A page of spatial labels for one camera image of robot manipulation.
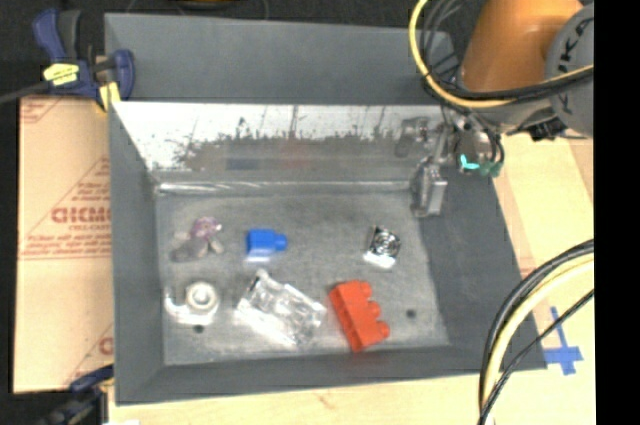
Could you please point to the black cylinder on white bracket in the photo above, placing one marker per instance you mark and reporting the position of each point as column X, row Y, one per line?
column 547, row 129

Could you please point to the grey metal bin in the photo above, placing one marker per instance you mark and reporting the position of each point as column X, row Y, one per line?
column 300, row 63

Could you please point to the brown cardboard board, red print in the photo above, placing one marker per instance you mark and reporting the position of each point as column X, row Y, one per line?
column 55, row 213

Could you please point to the clear plastic packet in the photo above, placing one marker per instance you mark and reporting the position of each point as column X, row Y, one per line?
column 280, row 310

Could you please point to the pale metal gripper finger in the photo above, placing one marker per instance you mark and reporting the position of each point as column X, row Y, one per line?
column 420, row 195
column 439, row 195

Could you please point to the red toy brick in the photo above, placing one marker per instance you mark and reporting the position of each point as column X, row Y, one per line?
column 357, row 315

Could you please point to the purple and grey toy animal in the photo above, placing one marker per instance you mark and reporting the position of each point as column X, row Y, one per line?
column 197, row 240

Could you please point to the shiny square metal part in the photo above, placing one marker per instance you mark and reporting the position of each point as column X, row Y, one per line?
column 384, row 244

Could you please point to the blue toy block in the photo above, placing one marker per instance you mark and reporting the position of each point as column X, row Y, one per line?
column 264, row 240

